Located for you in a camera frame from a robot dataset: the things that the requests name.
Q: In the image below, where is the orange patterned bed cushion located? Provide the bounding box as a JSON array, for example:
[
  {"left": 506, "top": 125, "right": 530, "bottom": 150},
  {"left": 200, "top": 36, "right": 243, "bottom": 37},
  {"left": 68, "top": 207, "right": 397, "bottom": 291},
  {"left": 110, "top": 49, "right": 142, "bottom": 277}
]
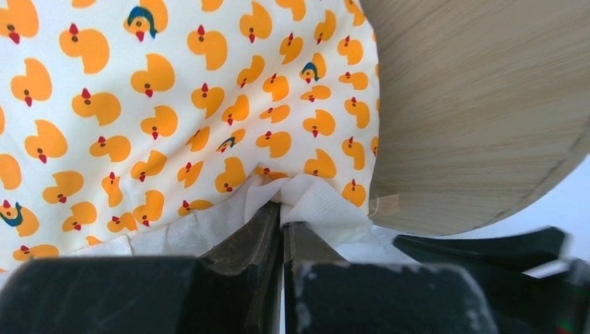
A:
[{"left": 1, "top": 1, "right": 390, "bottom": 277}]

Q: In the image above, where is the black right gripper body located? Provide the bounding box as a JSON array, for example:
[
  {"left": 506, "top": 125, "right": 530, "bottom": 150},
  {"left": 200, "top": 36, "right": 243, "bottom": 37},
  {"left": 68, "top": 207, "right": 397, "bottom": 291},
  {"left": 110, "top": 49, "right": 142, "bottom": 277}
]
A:
[{"left": 466, "top": 259, "right": 589, "bottom": 333}]

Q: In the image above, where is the wooden pet bed frame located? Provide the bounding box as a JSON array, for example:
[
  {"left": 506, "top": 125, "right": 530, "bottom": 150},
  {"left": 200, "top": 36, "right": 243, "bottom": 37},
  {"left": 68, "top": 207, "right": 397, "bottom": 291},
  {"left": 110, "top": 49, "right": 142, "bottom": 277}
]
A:
[{"left": 362, "top": 1, "right": 589, "bottom": 235}]

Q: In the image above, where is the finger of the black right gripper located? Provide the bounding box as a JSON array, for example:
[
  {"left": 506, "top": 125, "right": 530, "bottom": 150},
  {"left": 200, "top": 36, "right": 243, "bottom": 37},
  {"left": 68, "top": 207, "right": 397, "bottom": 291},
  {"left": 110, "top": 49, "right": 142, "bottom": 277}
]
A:
[{"left": 392, "top": 227, "right": 567, "bottom": 272}]

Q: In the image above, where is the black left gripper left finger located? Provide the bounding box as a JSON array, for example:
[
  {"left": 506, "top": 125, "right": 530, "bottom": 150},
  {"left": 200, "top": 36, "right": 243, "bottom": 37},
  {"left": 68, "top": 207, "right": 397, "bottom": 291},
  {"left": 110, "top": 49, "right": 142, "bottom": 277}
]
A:
[{"left": 1, "top": 202, "right": 282, "bottom": 333}]

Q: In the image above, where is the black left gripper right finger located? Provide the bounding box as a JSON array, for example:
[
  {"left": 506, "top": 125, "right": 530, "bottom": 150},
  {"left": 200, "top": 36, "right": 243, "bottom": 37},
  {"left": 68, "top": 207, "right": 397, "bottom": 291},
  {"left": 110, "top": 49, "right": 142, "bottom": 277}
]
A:
[{"left": 282, "top": 222, "right": 498, "bottom": 333}]

